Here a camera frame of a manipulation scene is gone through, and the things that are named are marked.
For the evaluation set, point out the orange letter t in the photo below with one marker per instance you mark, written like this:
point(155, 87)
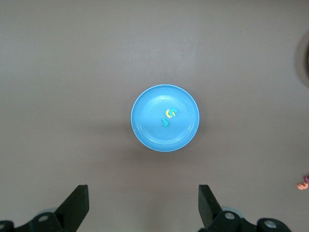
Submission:
point(301, 186)

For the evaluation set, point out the teal letter r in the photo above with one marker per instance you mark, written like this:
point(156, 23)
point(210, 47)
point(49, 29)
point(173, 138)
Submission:
point(165, 122)

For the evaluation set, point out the dark red letter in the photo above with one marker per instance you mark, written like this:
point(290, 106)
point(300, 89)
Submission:
point(306, 179)

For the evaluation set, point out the beige plate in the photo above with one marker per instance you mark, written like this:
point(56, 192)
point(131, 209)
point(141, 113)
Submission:
point(307, 58)

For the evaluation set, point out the brown table cover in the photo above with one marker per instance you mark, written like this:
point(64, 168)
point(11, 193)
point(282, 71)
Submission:
point(72, 72)

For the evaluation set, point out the blue plate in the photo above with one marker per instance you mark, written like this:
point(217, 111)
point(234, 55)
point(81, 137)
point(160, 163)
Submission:
point(149, 130)

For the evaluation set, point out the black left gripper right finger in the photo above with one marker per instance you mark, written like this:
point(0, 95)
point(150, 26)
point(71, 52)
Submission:
point(210, 212)

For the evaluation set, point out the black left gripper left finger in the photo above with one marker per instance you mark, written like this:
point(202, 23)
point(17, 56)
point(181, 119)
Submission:
point(74, 210)

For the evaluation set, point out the yellow letter d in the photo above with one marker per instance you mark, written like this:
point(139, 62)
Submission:
point(167, 114)

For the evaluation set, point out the teal letter c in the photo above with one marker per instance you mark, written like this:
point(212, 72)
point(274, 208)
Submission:
point(172, 109)

